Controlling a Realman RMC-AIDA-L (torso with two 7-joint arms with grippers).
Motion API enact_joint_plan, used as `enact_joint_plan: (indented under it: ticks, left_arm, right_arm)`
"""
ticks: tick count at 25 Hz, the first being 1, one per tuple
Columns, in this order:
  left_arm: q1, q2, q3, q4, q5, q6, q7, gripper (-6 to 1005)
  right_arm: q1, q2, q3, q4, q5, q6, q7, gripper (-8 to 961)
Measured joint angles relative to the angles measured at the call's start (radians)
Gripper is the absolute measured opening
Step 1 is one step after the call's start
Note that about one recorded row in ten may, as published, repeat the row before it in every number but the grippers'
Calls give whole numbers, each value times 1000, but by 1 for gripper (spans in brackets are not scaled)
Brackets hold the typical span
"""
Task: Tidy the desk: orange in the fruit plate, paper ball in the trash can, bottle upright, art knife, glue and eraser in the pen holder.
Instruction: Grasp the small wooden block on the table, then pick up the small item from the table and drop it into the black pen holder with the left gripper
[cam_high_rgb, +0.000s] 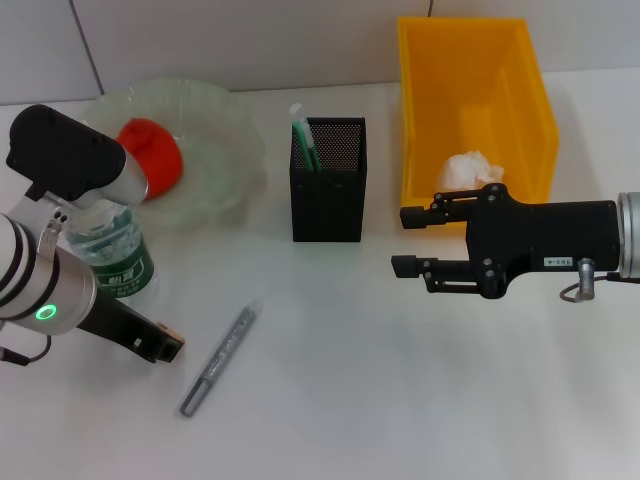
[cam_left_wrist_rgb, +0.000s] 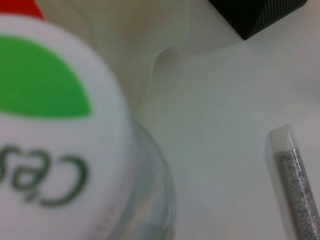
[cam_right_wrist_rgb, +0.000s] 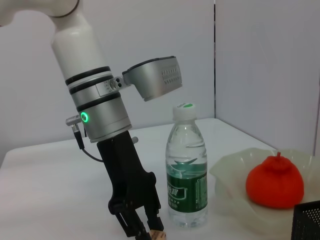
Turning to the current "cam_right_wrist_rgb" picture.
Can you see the small beige eraser block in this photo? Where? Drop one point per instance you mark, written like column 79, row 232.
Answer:
column 158, row 234

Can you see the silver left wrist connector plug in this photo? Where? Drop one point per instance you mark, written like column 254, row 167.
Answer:
column 135, row 140

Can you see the orange fruit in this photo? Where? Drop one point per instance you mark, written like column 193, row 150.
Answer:
column 275, row 182

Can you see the clear green-label water bottle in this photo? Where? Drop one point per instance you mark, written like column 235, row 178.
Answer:
column 186, row 160

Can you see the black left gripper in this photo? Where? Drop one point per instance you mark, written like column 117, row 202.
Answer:
column 125, row 170

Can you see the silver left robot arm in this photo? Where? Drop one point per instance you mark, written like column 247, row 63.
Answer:
column 97, row 105

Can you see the pale green glass fruit plate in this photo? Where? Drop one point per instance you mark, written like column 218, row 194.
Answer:
column 230, row 180

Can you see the black mesh pen holder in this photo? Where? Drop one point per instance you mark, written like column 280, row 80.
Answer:
column 307, row 220

